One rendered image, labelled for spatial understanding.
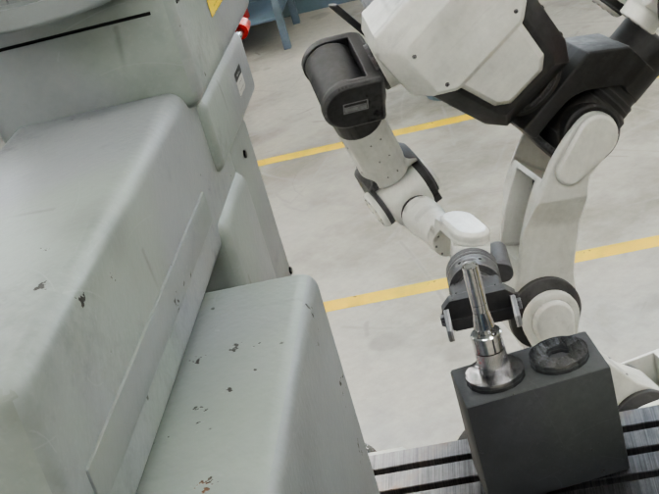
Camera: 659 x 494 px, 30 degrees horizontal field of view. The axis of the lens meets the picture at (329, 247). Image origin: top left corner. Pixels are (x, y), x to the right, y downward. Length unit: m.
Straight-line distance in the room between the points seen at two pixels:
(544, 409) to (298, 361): 0.70
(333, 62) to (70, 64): 0.77
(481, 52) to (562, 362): 0.55
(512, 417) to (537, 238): 0.53
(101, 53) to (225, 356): 0.41
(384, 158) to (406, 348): 2.17
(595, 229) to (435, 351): 0.95
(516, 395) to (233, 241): 0.54
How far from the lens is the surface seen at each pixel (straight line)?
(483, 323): 1.81
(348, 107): 2.12
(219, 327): 1.32
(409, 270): 4.91
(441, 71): 2.07
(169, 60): 1.45
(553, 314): 2.30
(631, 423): 2.05
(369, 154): 2.23
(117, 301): 1.11
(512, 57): 2.11
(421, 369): 4.23
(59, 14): 1.37
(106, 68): 1.47
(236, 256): 1.51
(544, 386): 1.84
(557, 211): 2.26
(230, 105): 1.65
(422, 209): 2.26
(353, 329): 4.58
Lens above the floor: 2.13
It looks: 24 degrees down
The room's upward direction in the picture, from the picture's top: 16 degrees counter-clockwise
